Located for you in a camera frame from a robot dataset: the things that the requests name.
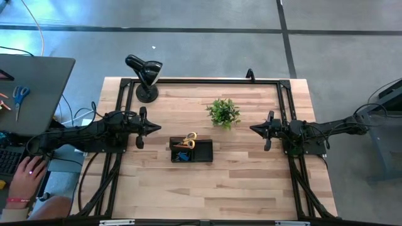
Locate black aluminium table frame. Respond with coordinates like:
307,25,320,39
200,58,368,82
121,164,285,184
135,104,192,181
67,77,337,226

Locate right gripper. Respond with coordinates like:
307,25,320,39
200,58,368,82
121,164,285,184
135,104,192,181
250,110,288,151

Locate green plant in white pot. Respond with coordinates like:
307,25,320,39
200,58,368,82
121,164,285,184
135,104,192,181
205,98,242,131

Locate person's leg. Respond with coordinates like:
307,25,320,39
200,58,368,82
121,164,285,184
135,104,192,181
27,196,73,221

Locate person's hand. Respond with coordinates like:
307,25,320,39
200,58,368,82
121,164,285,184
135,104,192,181
8,156,48,202

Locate black mesh desk organizer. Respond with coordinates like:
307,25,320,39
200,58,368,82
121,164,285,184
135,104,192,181
168,136,214,163

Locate black floor cable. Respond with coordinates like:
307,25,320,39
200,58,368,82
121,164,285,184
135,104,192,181
0,45,35,57

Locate black tablet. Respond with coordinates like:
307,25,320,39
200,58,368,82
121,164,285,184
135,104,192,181
0,68,16,82

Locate grey metal side table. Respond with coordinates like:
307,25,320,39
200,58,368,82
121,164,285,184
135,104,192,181
354,78,402,183

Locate black desk lamp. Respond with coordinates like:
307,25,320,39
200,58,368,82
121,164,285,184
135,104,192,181
124,54,164,104

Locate person's forearm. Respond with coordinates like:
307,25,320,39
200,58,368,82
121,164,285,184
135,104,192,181
0,201,31,222

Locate orange floor cable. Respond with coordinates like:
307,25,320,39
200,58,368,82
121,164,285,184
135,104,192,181
21,0,45,57

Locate blue handled scissors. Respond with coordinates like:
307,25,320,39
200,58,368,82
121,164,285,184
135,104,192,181
12,85,31,122

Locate grey side desk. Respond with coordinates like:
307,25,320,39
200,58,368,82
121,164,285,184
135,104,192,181
0,53,85,217

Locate yellow handled scissors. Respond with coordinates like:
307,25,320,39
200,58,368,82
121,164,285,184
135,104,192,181
173,131,198,150

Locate black hanging cable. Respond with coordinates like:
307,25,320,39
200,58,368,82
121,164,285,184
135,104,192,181
77,151,101,217

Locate red wristband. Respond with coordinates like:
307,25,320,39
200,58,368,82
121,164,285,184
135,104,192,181
6,196,31,204

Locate black keyboard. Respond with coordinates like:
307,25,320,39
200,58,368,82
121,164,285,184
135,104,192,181
0,146,24,176

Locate silver aluminium extrusion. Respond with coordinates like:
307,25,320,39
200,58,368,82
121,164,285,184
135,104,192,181
274,220,312,226
99,219,136,226

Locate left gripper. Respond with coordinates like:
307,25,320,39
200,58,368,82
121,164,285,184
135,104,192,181
125,107,162,149

